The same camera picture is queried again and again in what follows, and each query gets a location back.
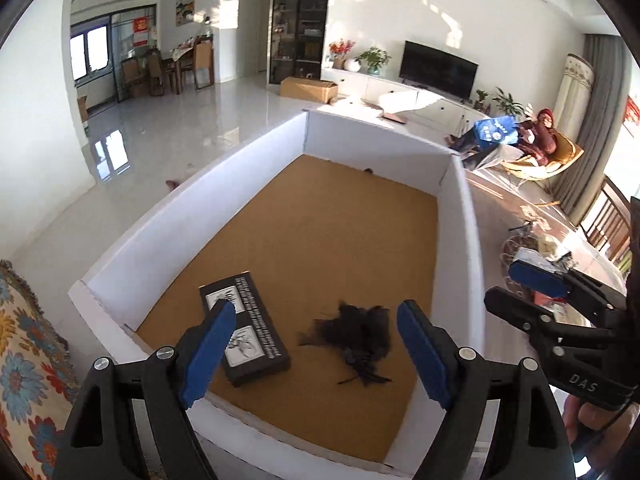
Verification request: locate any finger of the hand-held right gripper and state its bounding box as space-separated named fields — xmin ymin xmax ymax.
xmin=484 ymin=286 xmax=617 ymax=356
xmin=507 ymin=260 xmax=628 ymax=331

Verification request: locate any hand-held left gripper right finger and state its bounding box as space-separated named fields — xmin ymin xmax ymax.
xmin=396 ymin=300 xmax=576 ymax=480

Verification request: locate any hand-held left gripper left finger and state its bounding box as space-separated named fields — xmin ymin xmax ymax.
xmin=52 ymin=300 xmax=237 ymax=480

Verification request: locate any white cardboard container box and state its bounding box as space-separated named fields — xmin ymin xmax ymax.
xmin=67 ymin=110 xmax=486 ymax=478

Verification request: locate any person's right hand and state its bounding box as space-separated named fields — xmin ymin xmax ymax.
xmin=562 ymin=395 xmax=632 ymax=461

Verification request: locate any black picture box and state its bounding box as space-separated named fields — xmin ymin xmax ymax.
xmin=199 ymin=272 xmax=292 ymax=388

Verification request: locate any wooden slatted chair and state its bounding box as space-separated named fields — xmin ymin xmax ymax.
xmin=580 ymin=175 xmax=633 ymax=261

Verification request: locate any tan lounge chair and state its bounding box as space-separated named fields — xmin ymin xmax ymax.
xmin=500 ymin=132 xmax=585 ymax=191

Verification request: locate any blue bag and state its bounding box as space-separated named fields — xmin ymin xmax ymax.
xmin=472 ymin=116 xmax=521 ymax=148

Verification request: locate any leafy potted plant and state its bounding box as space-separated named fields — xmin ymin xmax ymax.
xmin=492 ymin=86 xmax=526 ymax=120

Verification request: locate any grey curtain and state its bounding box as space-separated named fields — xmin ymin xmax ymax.
xmin=550 ymin=35 xmax=632 ymax=221

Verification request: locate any floral blanket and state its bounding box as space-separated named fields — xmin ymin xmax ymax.
xmin=0 ymin=259 xmax=81 ymax=461

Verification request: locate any white standing air conditioner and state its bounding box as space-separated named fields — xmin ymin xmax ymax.
xmin=552 ymin=53 xmax=596 ymax=136

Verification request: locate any black television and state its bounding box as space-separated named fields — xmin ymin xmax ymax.
xmin=400 ymin=40 xmax=479 ymax=101

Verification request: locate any white TV cabinet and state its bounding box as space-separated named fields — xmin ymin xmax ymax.
xmin=320 ymin=67 xmax=501 ymax=133

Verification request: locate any green potted plant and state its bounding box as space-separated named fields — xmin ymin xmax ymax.
xmin=355 ymin=46 xmax=392 ymax=77

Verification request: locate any brown cardboard box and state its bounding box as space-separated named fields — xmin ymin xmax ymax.
xmin=279 ymin=76 xmax=339 ymax=105

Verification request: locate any dark dining chair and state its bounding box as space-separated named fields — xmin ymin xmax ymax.
xmin=121 ymin=56 xmax=146 ymax=98
xmin=145 ymin=50 xmax=167 ymax=97

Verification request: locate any light-backed dining chair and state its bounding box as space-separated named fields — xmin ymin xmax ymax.
xmin=192 ymin=40 xmax=216 ymax=88

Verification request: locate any dining table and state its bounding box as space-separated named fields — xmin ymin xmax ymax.
xmin=165 ymin=45 xmax=200 ymax=95

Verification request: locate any red flower bouquet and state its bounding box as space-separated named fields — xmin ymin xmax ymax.
xmin=328 ymin=38 xmax=357 ymax=70

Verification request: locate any window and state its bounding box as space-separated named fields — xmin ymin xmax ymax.
xmin=70 ymin=25 xmax=109 ymax=82

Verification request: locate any white door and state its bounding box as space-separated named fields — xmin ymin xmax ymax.
xmin=239 ymin=0 xmax=273 ymax=78

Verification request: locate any red door poster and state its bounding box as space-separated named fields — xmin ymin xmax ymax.
xmin=131 ymin=16 xmax=152 ymax=48

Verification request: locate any dark glass display cabinet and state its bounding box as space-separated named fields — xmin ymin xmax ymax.
xmin=268 ymin=0 xmax=333 ymax=86

